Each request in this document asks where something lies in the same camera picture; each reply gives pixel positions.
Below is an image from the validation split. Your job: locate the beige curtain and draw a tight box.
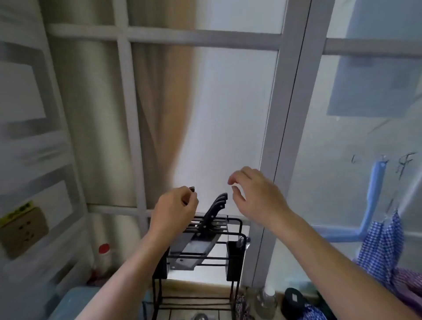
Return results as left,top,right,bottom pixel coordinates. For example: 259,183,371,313
41,0,198,244

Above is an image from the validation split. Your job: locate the small red checked pouch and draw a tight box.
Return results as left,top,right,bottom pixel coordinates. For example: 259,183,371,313
234,293,251,320

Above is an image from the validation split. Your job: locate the person's left hand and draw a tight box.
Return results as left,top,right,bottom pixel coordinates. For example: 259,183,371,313
147,186,200,245

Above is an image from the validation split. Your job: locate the black cutlery holder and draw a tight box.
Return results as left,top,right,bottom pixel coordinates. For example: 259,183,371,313
153,250,169,281
226,240,246,283

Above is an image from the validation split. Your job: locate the beige wall socket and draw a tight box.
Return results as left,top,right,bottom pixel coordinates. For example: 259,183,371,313
0,207,50,259

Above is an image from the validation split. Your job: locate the light blue lidded container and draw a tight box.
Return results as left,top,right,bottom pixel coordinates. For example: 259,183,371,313
47,286,101,320

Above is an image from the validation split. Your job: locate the pale blue sheet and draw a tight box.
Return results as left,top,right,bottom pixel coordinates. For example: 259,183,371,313
326,0,422,119

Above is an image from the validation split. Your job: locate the glass jar white lid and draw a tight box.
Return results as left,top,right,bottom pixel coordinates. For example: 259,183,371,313
255,285,278,320

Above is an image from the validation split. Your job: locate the person's left forearm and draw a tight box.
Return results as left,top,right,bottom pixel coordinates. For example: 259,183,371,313
75,232,176,320

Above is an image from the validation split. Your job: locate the black round jar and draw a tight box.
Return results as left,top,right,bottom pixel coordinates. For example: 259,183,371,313
280,287,309,320

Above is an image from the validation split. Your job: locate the blue checked cloth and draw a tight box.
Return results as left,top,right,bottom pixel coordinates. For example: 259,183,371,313
302,209,406,320

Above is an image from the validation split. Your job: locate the yellow warning sticker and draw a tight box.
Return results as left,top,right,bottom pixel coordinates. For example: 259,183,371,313
0,201,35,228

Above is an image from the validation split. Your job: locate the black metal knife rack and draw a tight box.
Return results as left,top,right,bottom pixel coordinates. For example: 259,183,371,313
151,214,251,320

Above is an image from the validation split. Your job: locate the person's right forearm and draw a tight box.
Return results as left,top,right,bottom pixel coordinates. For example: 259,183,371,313
269,212,421,320

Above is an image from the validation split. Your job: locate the light blue hanger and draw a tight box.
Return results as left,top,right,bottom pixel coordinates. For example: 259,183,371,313
311,160,388,243

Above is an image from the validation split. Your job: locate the red-capped dark sauce bottle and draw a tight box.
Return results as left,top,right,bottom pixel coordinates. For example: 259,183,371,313
88,243,114,286

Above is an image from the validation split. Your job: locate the person's right hand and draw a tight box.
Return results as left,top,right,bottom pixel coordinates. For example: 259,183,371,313
227,166,296,232

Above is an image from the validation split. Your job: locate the purple checked cloth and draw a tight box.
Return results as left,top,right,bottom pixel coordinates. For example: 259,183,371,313
390,267,422,310

